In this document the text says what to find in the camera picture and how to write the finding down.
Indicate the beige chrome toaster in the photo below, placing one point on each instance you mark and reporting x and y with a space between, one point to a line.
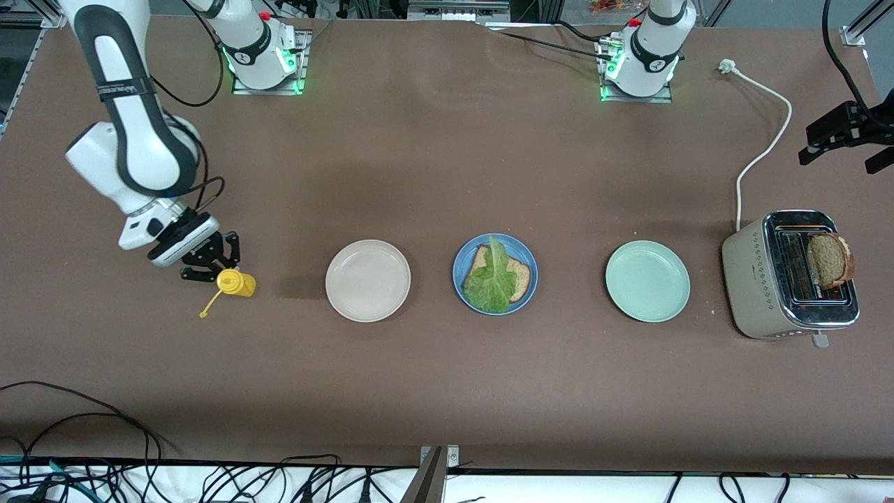
758 279

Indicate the beige plate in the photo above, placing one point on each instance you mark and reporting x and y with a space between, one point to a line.
368 281

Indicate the green lettuce leaf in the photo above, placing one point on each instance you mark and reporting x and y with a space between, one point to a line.
492 279

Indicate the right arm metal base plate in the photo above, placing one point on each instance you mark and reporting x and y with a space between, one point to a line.
304 63

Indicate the orange snack packet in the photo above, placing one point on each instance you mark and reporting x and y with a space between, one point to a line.
607 5

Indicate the green plate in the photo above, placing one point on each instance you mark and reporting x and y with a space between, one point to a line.
647 281

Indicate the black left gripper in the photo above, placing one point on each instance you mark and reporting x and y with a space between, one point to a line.
846 119

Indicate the gray metal bar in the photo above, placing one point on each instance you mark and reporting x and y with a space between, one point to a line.
427 482

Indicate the yellow squeeze bottle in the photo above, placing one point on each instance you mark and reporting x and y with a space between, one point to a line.
237 283

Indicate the gray metal box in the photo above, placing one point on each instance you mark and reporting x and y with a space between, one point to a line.
454 8

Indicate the silver metal bracket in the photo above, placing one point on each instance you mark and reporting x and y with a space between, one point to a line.
452 455

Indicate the aluminium table rail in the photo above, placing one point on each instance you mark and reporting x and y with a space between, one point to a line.
21 77

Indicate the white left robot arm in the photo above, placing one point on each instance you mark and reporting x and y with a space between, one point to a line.
653 49

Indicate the aluminium frame post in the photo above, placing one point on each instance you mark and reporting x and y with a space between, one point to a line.
855 31

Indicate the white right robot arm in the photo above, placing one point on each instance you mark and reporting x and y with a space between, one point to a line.
133 140

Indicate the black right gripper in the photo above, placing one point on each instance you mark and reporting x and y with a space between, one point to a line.
183 230

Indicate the black power plug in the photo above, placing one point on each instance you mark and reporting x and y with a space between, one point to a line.
363 492

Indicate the brown toast bread slice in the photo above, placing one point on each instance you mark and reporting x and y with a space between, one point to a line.
830 262
520 279

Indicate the blue plate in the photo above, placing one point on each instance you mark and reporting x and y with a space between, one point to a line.
461 269

